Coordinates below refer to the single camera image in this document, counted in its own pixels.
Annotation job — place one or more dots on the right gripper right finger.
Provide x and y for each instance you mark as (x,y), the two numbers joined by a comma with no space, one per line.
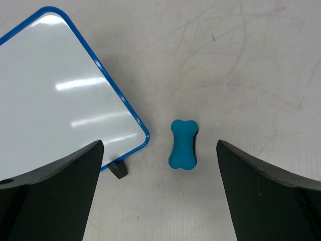
(265,201)

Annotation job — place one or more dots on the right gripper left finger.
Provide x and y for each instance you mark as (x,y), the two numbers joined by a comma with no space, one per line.
(52,202)

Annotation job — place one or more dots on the blue bone-shaped eraser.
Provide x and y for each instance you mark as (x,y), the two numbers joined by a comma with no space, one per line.
(183,155)

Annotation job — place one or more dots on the blue framed whiteboard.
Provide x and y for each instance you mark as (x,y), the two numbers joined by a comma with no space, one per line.
(57,97)

